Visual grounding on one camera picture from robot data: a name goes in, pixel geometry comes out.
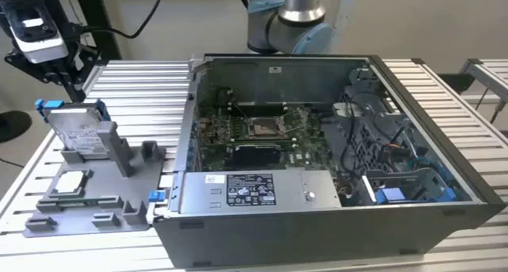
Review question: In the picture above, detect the grey parts rack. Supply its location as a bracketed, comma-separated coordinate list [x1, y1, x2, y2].
[21, 120, 167, 239]

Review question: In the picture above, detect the black box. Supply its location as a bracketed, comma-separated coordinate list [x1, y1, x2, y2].
[437, 73, 475, 95]

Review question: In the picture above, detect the hard disk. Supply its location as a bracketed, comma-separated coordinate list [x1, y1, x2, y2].
[34, 98, 111, 160]

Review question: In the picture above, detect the blue disk carrier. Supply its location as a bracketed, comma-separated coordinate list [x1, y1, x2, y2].
[373, 187, 406, 204]

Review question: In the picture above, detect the CPU socket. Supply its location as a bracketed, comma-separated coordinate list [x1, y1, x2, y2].
[246, 117, 287, 139]

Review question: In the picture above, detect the green motherboard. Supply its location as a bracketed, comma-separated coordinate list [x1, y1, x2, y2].
[194, 104, 338, 173]

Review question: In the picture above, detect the silver CPU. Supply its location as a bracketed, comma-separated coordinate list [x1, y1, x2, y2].
[53, 171, 86, 195]

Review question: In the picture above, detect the black round stand base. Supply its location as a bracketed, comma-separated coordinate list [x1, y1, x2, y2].
[0, 110, 33, 143]

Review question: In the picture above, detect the open grey PC case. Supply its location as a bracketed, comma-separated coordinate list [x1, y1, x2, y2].
[151, 53, 508, 268]

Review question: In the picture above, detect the black floor cable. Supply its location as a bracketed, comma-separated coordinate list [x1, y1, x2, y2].
[0, 157, 25, 168]

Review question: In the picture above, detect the blue wire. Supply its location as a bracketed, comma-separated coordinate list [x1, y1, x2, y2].
[406, 156, 454, 190]

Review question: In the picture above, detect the green RAM stick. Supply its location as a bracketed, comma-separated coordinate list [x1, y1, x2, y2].
[50, 195, 117, 209]

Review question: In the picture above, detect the black graphics card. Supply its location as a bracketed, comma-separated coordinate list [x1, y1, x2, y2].
[231, 143, 283, 170]

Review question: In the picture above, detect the black frame post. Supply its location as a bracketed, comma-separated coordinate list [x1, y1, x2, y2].
[54, 0, 122, 104]

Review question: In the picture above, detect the grey metal disk bay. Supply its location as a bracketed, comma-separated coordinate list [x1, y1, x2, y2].
[319, 68, 473, 208]

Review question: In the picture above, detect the locking lever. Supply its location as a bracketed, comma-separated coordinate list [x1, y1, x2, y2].
[285, 112, 307, 133]

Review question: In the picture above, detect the silver power supply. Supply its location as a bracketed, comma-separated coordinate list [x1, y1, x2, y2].
[177, 169, 343, 215]

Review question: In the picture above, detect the black RAM slot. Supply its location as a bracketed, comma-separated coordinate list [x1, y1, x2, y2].
[227, 137, 297, 145]

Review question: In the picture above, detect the thick black camera cable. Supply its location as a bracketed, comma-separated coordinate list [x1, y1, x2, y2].
[69, 0, 165, 40]

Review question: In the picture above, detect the orange black connector wire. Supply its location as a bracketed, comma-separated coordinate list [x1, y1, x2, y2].
[381, 143, 406, 166]

